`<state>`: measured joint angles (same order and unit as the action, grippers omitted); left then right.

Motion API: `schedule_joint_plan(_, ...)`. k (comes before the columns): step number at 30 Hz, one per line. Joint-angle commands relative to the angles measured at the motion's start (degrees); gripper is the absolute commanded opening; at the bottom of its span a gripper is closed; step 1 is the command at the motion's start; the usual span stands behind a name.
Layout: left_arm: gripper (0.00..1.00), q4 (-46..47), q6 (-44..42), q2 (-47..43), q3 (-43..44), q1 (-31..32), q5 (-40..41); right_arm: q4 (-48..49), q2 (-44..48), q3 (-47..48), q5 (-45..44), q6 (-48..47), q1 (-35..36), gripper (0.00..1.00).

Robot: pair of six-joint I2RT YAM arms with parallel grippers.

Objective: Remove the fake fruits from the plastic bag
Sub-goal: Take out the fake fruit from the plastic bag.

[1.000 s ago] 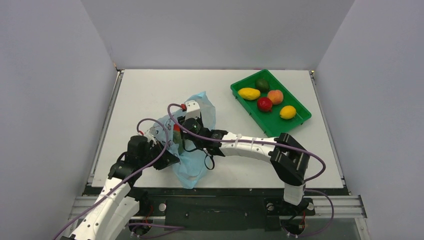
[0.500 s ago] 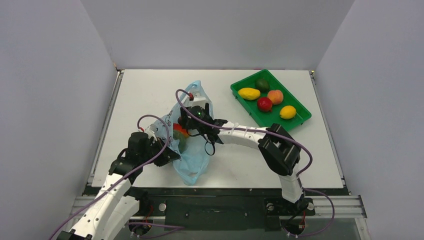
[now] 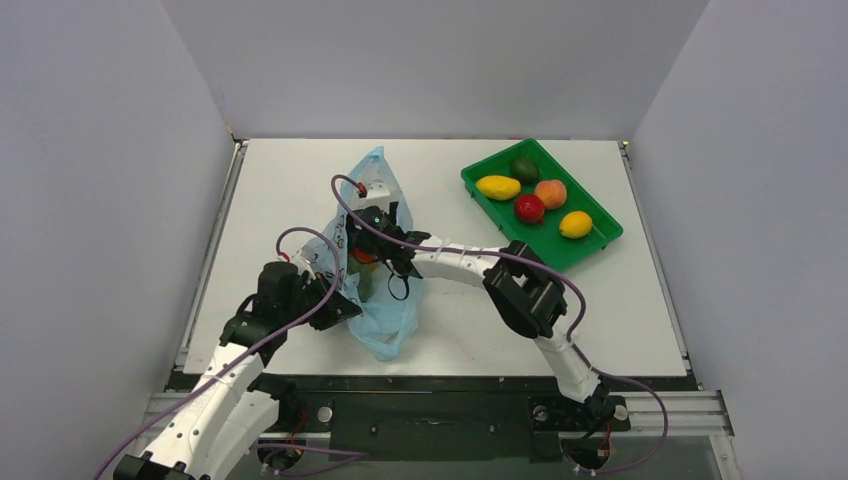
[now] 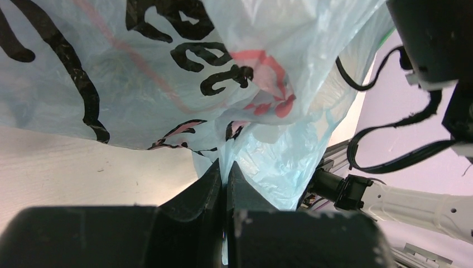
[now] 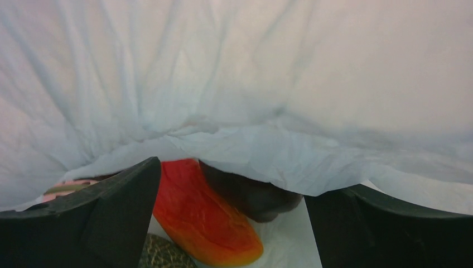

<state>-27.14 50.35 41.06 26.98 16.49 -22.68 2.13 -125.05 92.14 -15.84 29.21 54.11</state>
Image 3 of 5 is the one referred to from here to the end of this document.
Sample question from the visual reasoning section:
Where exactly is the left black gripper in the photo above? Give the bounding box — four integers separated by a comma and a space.
282, 271, 362, 331

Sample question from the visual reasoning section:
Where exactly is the light blue plastic bag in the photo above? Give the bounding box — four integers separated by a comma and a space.
300, 146, 424, 362

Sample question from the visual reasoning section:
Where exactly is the orange fake peach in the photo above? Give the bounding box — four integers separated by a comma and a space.
534, 179, 568, 211

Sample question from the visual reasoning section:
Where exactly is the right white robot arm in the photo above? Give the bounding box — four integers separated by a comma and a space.
346, 206, 628, 430

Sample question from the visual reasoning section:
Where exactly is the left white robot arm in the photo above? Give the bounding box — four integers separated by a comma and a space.
112, 261, 362, 479

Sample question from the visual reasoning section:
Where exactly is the green fake avocado in bag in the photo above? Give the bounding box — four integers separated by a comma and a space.
348, 261, 374, 302

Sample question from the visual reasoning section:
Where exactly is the red orange fake mango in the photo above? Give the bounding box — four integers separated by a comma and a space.
351, 248, 380, 272

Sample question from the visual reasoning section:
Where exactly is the yellow fake mango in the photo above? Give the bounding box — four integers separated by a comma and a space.
475, 175, 522, 201

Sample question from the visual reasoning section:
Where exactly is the red fake apple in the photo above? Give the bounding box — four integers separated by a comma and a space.
513, 194, 546, 225

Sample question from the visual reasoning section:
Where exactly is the dark green fake avocado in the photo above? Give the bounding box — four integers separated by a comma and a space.
509, 157, 540, 185

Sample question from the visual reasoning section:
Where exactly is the yellow fake lemon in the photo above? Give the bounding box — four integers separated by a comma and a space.
559, 211, 594, 240

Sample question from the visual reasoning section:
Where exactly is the green plastic tray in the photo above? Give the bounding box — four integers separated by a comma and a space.
460, 139, 623, 271

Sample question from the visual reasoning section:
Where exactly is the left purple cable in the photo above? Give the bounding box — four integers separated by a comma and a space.
92, 226, 372, 480

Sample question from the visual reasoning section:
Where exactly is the purple cable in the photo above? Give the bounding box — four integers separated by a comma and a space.
331, 174, 670, 476
92, 226, 372, 480

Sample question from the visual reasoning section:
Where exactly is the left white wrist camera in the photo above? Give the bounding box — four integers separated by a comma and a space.
279, 251, 315, 280

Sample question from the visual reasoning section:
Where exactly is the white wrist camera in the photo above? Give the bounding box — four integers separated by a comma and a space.
279, 251, 315, 280
355, 180, 400, 213

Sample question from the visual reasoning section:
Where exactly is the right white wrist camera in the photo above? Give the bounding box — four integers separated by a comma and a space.
355, 180, 400, 213

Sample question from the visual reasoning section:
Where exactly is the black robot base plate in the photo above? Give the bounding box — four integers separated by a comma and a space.
165, 372, 631, 464

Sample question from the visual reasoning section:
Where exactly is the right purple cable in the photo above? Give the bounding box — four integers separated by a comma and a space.
331, 174, 670, 476

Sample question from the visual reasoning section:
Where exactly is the aluminium frame rail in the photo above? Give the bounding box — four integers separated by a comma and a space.
137, 389, 735, 440

